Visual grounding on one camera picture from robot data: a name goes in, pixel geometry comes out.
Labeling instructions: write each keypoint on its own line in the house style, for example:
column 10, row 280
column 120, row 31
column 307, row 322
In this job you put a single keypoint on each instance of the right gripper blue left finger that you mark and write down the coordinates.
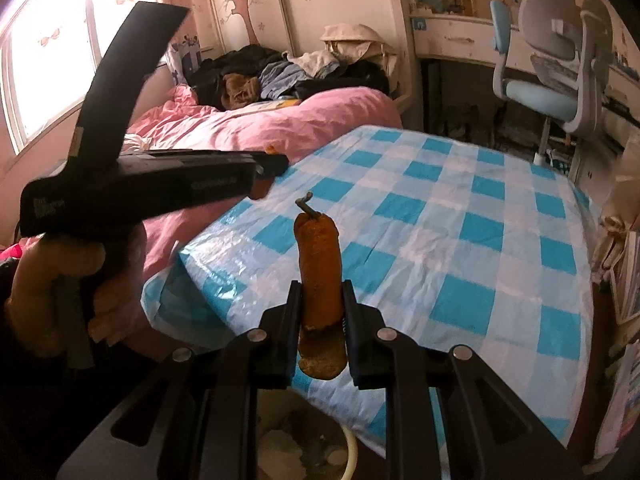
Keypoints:
column 295, row 309

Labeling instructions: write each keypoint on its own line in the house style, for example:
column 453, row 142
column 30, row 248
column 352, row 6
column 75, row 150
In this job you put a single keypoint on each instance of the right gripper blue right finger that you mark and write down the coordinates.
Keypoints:
column 351, row 329

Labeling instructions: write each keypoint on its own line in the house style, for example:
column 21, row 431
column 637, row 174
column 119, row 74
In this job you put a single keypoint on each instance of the orange peel curved piece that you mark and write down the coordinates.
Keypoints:
column 321, row 340

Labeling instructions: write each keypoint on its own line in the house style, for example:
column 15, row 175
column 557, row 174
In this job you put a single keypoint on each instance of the yellow trash bin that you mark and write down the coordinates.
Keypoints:
column 297, row 441

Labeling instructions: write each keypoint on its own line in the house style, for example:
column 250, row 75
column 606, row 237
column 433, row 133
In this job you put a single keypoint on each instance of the person's left hand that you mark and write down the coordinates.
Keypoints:
column 52, row 293

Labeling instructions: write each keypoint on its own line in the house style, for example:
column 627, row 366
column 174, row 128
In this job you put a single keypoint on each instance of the blue checkered tablecloth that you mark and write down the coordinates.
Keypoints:
column 453, row 243

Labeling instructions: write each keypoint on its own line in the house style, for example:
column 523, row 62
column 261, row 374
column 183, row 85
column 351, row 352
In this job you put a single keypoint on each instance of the pink duvet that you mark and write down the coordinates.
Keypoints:
column 295, row 131

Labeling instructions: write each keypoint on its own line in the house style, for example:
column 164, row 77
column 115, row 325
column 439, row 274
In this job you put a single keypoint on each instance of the pile of dark clothes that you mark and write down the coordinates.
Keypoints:
column 258, row 74

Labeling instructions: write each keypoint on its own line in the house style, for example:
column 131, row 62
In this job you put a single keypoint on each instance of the yellow book on bed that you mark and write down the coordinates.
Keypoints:
column 268, row 106

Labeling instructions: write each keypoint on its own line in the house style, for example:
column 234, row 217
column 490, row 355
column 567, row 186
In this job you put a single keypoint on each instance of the beige bag on bed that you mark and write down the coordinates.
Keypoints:
column 353, row 43

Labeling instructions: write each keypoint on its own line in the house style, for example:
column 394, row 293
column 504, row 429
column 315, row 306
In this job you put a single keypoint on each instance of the white desk with drawers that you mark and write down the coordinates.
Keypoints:
column 471, row 40

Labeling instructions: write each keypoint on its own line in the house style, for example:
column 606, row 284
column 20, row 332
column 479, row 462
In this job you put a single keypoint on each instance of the white book shelf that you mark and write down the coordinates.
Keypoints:
column 615, row 263

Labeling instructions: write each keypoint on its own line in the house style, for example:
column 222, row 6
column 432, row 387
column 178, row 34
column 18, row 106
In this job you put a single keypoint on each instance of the grey blue office chair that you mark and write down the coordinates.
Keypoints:
column 573, row 47

